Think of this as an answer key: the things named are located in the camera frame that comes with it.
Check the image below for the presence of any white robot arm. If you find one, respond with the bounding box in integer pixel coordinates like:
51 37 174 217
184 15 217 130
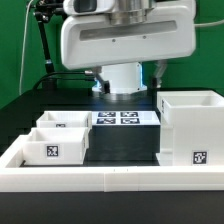
61 0 196 98

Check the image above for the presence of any white U-shaped border frame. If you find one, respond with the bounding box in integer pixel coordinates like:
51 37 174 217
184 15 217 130
0 135 224 192

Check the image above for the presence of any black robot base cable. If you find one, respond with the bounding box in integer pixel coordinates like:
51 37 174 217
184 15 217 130
32 69 98 91

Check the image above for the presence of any white drawer tray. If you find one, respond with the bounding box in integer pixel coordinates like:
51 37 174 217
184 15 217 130
22 127 89 165
36 111 92 130

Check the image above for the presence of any white drawer cabinet box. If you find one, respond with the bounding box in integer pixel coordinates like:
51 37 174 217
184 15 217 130
156 90 224 166

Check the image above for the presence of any black camera stand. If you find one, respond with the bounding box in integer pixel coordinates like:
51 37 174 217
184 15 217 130
34 0 65 90

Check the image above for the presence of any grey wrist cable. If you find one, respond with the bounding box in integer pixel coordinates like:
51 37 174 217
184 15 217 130
194 19 224 28

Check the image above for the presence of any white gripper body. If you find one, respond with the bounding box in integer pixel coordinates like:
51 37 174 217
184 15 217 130
61 9 196 70

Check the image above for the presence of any white marker tag plate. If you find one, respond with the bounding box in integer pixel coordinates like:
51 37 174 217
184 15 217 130
92 111 160 126

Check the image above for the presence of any white front drawer tray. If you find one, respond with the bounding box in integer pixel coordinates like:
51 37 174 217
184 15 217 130
22 127 89 165

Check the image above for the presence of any white hanging cable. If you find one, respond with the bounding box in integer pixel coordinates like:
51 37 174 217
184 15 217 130
18 0 36 96

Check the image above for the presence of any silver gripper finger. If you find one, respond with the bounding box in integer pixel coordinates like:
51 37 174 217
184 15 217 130
152 60 167 88
92 67 110 94

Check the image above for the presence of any white rear drawer tray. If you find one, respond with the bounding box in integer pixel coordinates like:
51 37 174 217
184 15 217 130
36 111 92 130

